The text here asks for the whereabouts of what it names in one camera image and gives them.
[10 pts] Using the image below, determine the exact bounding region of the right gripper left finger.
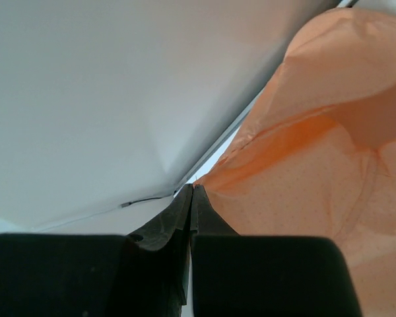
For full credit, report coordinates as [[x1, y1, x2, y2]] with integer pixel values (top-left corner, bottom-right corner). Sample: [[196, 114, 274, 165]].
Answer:
[[0, 184, 192, 316]]

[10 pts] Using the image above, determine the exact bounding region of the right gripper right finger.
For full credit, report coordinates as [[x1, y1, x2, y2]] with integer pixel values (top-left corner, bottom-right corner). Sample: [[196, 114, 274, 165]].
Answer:
[[191, 186, 362, 316]]

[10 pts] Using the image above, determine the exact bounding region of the orange and teal hooded jacket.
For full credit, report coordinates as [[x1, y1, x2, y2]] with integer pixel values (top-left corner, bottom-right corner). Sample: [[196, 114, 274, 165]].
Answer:
[[198, 8, 396, 316]]

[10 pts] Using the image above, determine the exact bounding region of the aluminium table frame rail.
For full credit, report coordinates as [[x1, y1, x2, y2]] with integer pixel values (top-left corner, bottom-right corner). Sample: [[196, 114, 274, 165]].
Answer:
[[171, 1, 352, 194]]

